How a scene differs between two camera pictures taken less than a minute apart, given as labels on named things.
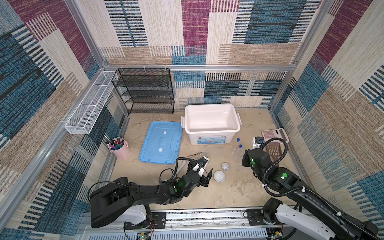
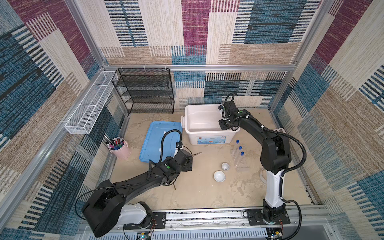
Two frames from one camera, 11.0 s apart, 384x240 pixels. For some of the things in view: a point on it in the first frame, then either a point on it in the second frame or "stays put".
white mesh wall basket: (83, 119) stays put
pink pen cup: (119, 148) stays put
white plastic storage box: (209, 124) stays put
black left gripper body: (199, 181) to (186, 167)
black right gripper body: (246, 162) to (225, 124)
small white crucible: (225, 166) stays put
